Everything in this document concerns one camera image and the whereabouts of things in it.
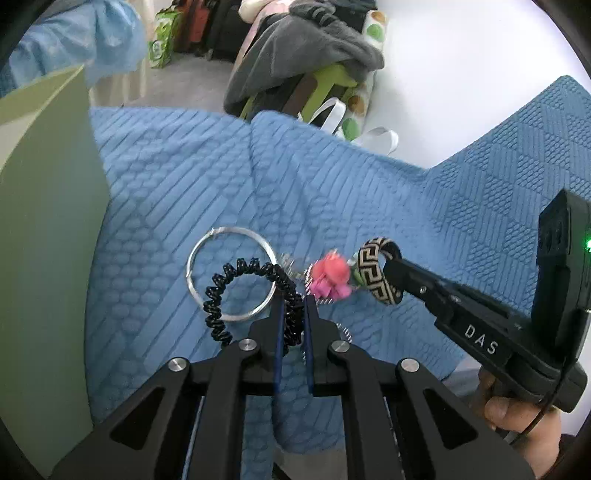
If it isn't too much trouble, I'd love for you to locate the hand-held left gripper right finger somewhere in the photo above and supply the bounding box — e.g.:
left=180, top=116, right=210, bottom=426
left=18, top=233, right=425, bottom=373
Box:
left=302, top=295, right=537, bottom=480

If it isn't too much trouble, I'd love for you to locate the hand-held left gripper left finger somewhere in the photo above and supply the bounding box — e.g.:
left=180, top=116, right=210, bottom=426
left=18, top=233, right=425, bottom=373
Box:
left=48, top=298, right=291, bottom=480

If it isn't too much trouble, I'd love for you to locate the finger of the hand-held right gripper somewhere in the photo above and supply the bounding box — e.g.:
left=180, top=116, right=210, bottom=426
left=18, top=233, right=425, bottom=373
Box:
left=383, top=256, right=463, bottom=323

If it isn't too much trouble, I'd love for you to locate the black gold patterned bangle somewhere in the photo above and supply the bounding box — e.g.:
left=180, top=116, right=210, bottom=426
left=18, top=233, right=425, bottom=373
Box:
left=355, top=236, right=404, bottom=308

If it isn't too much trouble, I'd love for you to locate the pink flower hair accessory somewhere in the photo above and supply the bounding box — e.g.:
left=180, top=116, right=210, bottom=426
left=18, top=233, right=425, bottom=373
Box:
left=307, top=250, right=355, bottom=304

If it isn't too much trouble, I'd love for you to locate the black spiral hair tie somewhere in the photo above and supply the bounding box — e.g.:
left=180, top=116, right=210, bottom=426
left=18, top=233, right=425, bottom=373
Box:
left=202, top=257, right=306, bottom=357

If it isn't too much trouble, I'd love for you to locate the silver metal bangle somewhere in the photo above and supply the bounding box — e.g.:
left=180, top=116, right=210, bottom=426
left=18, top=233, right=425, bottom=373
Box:
left=185, top=226, right=283, bottom=320

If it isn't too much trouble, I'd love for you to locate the green cardboard box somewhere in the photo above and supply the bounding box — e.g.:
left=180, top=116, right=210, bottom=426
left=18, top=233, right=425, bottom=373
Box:
left=0, top=62, right=112, bottom=468

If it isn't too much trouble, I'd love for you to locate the person's right hand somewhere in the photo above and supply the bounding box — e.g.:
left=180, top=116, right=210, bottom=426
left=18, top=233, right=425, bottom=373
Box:
left=477, top=369, right=563, bottom=479

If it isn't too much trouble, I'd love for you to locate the blue textured blanket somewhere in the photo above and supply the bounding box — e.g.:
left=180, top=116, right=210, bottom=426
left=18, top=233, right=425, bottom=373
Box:
left=85, top=75, right=591, bottom=464

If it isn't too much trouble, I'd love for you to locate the green stool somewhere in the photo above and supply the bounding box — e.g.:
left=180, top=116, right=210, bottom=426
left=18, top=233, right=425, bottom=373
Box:
left=240, top=62, right=362, bottom=123

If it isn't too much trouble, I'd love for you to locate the polka dot paper roll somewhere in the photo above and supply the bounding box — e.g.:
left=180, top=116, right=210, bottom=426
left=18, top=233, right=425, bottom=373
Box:
left=336, top=9, right=389, bottom=142

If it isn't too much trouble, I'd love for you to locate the grey fleece blanket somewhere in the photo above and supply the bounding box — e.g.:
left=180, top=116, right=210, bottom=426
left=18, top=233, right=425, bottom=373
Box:
left=223, top=1, right=387, bottom=119

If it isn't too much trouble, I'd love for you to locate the cream pillow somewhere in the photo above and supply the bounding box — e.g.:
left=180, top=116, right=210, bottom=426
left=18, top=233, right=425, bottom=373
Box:
left=239, top=0, right=297, bottom=25

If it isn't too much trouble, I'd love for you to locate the black suitcase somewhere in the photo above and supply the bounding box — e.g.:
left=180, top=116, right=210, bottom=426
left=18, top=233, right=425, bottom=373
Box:
left=205, top=0, right=251, bottom=62

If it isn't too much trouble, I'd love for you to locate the green shopping bag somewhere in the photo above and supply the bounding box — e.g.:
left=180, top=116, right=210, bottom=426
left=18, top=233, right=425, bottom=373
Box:
left=147, top=6, right=184, bottom=70

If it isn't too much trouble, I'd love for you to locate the red suitcase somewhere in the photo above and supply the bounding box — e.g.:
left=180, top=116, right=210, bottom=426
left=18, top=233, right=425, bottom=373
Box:
left=186, top=0, right=209, bottom=54

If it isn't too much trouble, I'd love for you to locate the light blue bed sheet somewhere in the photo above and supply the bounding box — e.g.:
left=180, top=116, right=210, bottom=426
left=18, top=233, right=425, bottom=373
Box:
left=8, top=0, right=145, bottom=89

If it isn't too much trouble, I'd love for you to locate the small silver chain piece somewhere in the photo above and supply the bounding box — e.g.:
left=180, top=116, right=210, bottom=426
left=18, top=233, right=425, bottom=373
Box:
left=279, top=252, right=315, bottom=280

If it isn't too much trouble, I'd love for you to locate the white bag with handles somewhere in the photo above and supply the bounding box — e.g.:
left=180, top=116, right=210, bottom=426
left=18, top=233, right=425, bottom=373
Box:
left=297, top=98, right=400, bottom=156

